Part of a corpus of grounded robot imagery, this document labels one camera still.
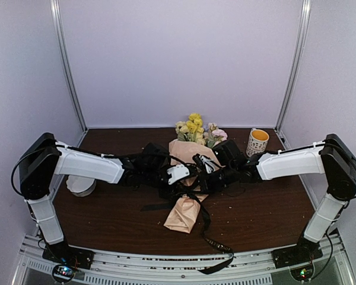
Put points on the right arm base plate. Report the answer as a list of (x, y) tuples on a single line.
[(290, 256)]

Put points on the pink and green wrapping paper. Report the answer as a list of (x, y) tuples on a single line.
[(183, 215)]

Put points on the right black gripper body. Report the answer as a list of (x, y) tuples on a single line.
[(216, 184)]

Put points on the black ribbon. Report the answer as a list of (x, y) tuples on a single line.
[(206, 217)]

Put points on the front aluminium rail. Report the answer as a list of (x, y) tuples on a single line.
[(254, 267)]

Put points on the white scalloped bowl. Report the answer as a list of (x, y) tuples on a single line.
[(80, 186)]

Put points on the patterned mug with yellow inside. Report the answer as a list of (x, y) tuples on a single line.
[(257, 142)]

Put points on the right aluminium frame post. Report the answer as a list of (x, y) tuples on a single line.
[(295, 66)]

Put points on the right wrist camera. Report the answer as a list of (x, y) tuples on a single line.
[(205, 163)]

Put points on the pink fake flower stem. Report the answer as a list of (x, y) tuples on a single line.
[(213, 135)]

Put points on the aluminium frame post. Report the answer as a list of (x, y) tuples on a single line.
[(295, 66), (57, 20)]

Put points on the bright yellow fake flower stem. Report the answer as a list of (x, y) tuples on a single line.
[(196, 130)]

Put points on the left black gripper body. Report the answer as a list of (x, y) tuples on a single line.
[(152, 177)]

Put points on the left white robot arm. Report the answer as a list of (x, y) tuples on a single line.
[(48, 158)]

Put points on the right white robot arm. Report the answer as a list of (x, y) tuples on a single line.
[(329, 158)]

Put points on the left aluminium frame post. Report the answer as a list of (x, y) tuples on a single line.
[(57, 20)]

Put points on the pale yellow fake flower stem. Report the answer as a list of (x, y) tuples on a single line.
[(182, 131)]

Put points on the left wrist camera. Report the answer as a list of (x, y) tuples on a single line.
[(177, 173)]

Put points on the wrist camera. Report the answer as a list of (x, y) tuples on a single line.
[(177, 173), (205, 163)]

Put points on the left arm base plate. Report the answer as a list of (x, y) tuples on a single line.
[(78, 258)]

